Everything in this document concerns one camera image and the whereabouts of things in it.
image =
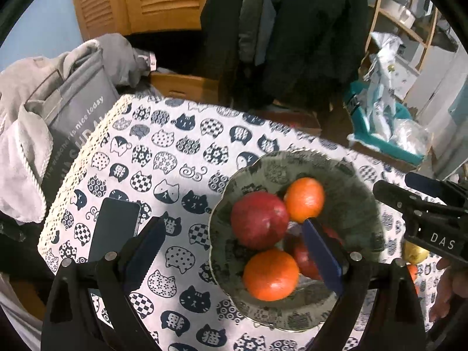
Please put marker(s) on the black jacket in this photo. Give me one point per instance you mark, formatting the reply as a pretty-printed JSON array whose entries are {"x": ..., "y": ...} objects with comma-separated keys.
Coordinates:
[{"x": 219, "y": 25}]

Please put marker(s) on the cardboard box with red print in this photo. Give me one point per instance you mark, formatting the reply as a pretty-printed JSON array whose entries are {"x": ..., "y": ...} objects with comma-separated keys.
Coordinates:
[{"x": 292, "y": 120}]

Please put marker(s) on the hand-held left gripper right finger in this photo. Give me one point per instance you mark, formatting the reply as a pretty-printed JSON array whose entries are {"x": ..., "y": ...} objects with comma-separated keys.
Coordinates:
[{"x": 321, "y": 256}]

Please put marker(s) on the wooden louvred wardrobe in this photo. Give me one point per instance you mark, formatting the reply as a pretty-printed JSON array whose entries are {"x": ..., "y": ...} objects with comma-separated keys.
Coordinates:
[{"x": 164, "y": 0}]

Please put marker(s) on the black hooded coat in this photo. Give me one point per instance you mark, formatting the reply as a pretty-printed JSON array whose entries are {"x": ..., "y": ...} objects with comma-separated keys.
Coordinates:
[{"x": 314, "y": 25}]

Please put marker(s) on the small orange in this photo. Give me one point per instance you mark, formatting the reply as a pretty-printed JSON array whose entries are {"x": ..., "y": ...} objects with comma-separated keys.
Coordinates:
[{"x": 412, "y": 272}]

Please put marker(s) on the light fleece blanket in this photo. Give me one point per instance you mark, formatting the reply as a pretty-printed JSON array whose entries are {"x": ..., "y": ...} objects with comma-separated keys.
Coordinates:
[{"x": 22, "y": 146}]

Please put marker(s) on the cat-print tablecloth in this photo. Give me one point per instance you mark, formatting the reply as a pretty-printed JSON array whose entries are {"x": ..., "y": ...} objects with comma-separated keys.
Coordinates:
[{"x": 164, "y": 161}]

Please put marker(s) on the grey clothes pile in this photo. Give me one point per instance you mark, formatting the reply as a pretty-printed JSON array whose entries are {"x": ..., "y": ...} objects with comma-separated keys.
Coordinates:
[{"x": 117, "y": 58}]

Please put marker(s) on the large orange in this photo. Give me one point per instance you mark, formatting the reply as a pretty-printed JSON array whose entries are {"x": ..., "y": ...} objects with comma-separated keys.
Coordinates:
[
  {"x": 304, "y": 199},
  {"x": 270, "y": 274}
]

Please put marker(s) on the grey printed tote bag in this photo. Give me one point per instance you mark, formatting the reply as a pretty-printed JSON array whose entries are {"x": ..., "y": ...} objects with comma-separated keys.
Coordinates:
[{"x": 73, "y": 117}]

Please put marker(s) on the yellow pear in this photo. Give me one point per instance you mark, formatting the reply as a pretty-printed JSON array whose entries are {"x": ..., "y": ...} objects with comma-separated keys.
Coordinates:
[{"x": 415, "y": 253}]

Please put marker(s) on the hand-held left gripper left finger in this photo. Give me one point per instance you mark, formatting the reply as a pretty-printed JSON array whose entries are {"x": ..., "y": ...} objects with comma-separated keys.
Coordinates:
[{"x": 146, "y": 252}]

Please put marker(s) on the green glass bowl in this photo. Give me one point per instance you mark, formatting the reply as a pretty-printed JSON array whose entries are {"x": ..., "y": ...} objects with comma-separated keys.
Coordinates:
[{"x": 343, "y": 204}]

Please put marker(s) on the person's right hand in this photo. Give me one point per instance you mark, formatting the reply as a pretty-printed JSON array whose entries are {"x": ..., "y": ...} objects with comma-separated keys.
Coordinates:
[{"x": 449, "y": 289}]

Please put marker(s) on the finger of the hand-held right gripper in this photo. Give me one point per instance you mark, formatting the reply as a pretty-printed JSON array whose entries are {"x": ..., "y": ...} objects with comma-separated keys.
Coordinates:
[
  {"x": 406, "y": 199},
  {"x": 424, "y": 182}
]

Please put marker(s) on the teal plastic crate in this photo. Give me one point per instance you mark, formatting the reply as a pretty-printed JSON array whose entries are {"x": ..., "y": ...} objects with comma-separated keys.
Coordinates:
[{"x": 360, "y": 131}]

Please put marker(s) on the grey jacket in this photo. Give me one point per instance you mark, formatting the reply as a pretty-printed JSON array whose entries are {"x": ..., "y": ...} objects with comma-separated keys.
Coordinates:
[{"x": 256, "y": 14}]

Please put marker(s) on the clear plastic bag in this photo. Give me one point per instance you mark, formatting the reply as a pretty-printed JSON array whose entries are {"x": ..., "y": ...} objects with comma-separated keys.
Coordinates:
[{"x": 409, "y": 135}]

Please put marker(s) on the red apple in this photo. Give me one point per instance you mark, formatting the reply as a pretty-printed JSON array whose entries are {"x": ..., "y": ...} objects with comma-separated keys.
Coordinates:
[
  {"x": 259, "y": 219},
  {"x": 299, "y": 256}
]

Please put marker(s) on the brown cardboard box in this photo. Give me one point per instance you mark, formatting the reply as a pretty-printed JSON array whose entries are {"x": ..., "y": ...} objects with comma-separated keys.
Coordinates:
[{"x": 428, "y": 159}]

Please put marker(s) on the wooden shelf unit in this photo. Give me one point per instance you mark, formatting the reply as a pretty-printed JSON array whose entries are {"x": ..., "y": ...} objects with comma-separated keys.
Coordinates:
[{"x": 433, "y": 33}]

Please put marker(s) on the dark smartphone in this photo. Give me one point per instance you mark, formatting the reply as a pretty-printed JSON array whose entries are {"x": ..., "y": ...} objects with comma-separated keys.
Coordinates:
[{"x": 113, "y": 226}]

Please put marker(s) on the wooden drawer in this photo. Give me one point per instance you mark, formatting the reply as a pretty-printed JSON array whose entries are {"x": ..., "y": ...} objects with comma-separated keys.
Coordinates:
[{"x": 182, "y": 87}]

